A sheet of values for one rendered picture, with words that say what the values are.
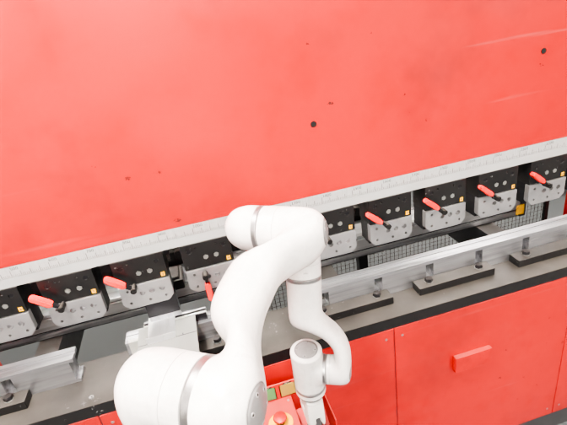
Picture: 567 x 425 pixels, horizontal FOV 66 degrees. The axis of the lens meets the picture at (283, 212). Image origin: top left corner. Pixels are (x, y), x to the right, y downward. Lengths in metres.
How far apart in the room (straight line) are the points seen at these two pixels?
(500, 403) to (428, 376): 0.43
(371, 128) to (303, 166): 0.23
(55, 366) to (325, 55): 1.23
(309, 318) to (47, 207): 0.74
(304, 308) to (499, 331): 0.95
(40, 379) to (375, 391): 1.11
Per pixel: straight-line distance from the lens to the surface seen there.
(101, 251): 1.34
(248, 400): 0.63
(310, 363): 1.16
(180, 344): 1.39
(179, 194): 1.26
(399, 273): 1.61
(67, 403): 1.57
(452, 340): 1.75
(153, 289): 1.41
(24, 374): 1.62
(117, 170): 1.24
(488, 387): 2.03
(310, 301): 1.10
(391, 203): 1.45
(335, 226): 1.40
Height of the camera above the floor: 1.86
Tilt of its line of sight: 25 degrees down
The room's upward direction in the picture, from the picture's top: 9 degrees counter-clockwise
